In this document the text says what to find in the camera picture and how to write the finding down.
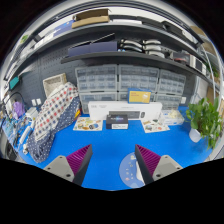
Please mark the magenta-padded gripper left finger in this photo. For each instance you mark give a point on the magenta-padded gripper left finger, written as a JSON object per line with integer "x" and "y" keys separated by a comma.
{"x": 71, "y": 165}

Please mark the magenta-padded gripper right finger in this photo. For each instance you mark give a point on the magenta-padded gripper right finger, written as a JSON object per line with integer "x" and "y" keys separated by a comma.
{"x": 156, "y": 165}

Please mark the round rabbit-print mouse pad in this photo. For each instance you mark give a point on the round rabbit-print mouse pad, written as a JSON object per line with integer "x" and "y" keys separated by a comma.
{"x": 128, "y": 168}

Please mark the cartoon sticker sheet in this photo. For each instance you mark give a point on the cartoon sticker sheet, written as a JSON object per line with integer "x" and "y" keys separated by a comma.
{"x": 155, "y": 126}
{"x": 87, "y": 124}

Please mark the dotted patchwork cloth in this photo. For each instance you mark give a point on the dotted patchwork cloth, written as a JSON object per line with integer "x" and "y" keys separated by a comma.
{"x": 53, "y": 120}

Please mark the white and blue box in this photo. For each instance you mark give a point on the white and blue box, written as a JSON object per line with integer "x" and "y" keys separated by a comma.
{"x": 172, "y": 117}

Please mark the small black box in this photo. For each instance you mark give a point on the small black box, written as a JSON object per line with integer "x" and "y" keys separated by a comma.
{"x": 117, "y": 122}

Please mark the long white keyboard box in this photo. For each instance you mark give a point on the long white keyboard box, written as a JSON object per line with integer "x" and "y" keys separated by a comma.
{"x": 100, "y": 108}

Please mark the green potted plant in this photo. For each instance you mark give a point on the green potted plant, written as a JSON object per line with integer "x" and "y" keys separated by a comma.
{"x": 205, "y": 120}

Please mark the yellow box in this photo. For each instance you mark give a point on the yellow box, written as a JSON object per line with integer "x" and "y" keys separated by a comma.
{"x": 140, "y": 96}

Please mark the beige storage basket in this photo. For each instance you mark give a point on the beige storage basket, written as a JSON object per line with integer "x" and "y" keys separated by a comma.
{"x": 54, "y": 84}

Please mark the white wall socket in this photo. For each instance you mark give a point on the white wall socket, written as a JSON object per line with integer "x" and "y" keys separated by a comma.
{"x": 183, "y": 100}

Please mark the dark wall shelf unit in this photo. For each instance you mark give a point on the dark wall shelf unit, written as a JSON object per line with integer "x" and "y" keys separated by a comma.
{"x": 110, "y": 56}

